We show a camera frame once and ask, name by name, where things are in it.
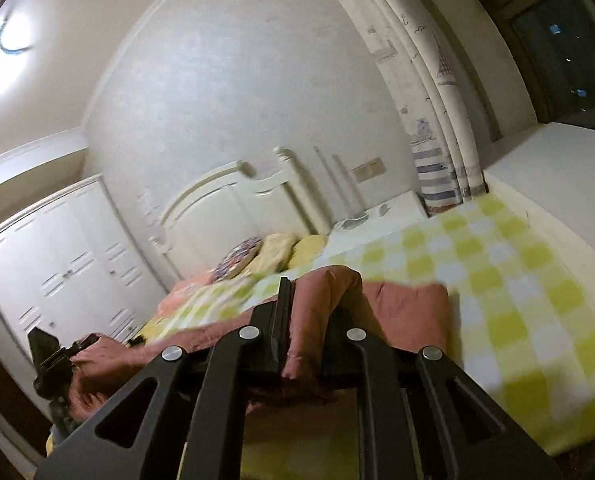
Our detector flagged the red-brown quilted jacket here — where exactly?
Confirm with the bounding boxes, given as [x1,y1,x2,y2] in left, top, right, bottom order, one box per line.
[67,266,453,422]

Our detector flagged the white wardrobe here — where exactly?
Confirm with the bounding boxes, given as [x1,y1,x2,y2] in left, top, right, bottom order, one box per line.
[0,176,165,351]

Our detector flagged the pink folded blanket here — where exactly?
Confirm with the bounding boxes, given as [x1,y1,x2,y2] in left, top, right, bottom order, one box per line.
[156,269,214,316]

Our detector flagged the green white checkered bed sheet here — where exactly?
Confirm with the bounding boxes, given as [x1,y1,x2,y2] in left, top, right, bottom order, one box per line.
[143,196,595,455]

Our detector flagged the patterned multicolour pillow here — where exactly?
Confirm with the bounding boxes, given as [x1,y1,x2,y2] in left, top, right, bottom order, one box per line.
[212,236,262,283]

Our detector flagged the yellow pillow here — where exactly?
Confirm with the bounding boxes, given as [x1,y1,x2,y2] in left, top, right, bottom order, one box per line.
[245,233,328,275]

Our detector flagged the white nightstand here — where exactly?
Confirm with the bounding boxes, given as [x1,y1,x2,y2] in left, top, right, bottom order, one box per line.
[325,191,427,256]

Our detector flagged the white wooden headboard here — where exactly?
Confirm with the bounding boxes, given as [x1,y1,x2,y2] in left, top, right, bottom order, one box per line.
[150,146,332,280]

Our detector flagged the cream nautical print curtain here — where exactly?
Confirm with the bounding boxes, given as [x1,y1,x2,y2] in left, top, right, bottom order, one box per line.
[339,0,486,216]

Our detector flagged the ceiling light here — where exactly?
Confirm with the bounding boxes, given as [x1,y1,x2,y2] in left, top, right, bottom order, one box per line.
[0,8,37,98]

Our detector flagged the dark framed window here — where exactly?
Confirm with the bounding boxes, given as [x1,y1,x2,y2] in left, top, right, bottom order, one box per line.
[480,0,595,129]

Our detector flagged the wall socket plate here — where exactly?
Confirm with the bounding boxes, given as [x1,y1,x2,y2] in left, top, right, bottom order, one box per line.
[352,157,386,183]

